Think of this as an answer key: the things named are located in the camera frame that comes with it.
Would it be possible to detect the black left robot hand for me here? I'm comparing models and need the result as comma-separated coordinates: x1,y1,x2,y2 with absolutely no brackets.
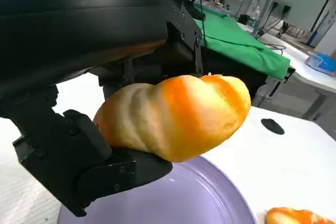
0,0,204,218

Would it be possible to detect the orange white toy bread roll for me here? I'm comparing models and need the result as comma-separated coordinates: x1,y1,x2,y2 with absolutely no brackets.
93,73,252,163
264,207,335,224

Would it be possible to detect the lilac plate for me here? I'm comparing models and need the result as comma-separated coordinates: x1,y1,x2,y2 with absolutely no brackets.
57,155,258,224

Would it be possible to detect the white workshop desk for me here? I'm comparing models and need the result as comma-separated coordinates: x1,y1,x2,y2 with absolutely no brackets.
236,22,336,121

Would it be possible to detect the blue plastic box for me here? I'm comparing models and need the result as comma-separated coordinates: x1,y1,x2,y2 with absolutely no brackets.
304,52,336,78

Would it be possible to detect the black cable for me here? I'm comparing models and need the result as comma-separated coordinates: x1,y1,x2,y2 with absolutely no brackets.
193,0,209,49

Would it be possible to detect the black table frame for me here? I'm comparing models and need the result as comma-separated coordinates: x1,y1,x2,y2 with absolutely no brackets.
202,48,297,109

